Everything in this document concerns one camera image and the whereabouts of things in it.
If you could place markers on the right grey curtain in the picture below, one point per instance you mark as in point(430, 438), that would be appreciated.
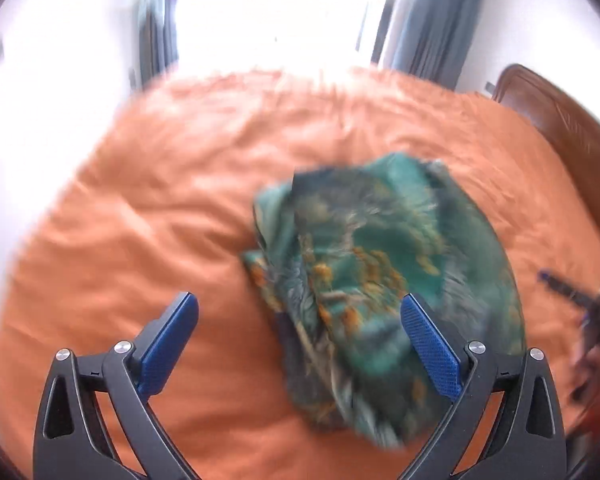
point(428, 39)

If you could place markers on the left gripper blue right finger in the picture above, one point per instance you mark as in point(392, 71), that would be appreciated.
point(526, 440)

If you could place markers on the left grey curtain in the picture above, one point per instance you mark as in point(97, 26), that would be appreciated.
point(155, 42)

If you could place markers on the brown wooden headboard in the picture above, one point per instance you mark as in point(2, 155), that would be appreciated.
point(570, 129)

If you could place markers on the grey curtain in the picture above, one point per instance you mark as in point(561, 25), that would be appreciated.
point(428, 39)
point(155, 42)

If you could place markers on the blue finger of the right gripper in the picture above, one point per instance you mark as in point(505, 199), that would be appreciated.
point(565, 289)

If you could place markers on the orange duvet on bed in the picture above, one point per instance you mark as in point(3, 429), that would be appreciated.
point(164, 205)

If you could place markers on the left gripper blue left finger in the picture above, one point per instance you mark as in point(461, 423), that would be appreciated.
point(71, 439)

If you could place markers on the green patterned brocade jacket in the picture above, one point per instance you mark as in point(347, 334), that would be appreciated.
point(339, 248)

